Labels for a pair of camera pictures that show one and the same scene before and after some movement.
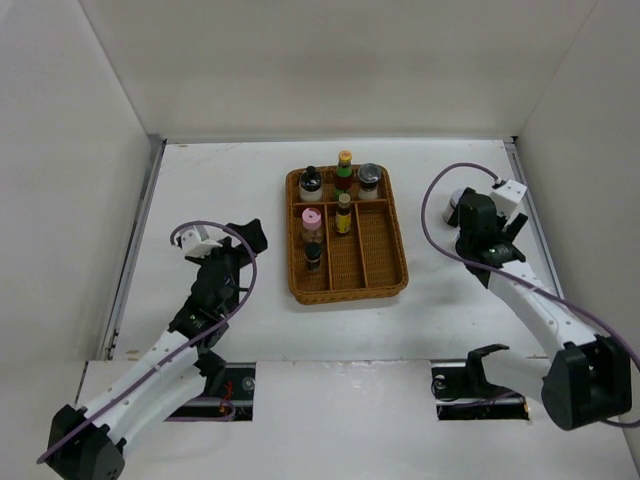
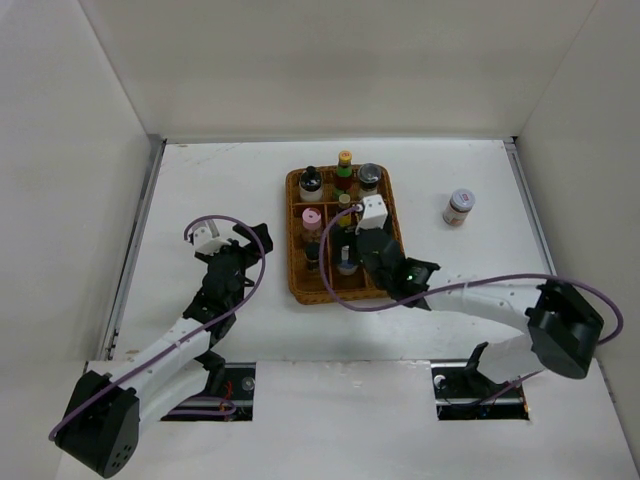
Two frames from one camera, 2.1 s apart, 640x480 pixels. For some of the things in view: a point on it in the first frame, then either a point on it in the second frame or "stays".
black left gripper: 254,231 stays
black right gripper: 510,232 → 344,236
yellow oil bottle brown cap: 343,216 stays
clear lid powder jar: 369,175 stays
